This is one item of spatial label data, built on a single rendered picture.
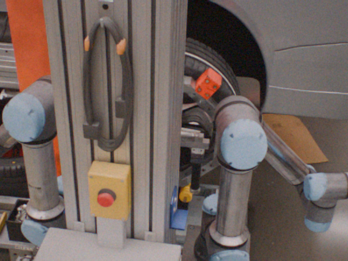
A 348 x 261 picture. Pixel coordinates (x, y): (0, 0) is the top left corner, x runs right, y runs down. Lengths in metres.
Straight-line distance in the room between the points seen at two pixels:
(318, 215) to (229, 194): 0.28
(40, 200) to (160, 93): 0.69
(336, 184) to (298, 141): 2.29
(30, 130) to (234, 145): 0.53
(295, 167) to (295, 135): 2.25
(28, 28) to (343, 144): 2.47
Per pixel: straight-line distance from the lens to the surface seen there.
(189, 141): 2.18
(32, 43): 2.19
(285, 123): 4.08
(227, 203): 1.60
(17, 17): 2.17
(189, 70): 2.32
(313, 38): 2.62
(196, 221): 2.93
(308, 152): 3.86
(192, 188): 2.28
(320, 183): 1.65
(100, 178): 1.27
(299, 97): 2.77
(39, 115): 1.53
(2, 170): 2.88
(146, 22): 1.10
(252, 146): 1.44
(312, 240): 3.27
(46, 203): 1.75
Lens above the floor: 2.27
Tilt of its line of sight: 35 degrees down
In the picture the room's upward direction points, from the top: 2 degrees clockwise
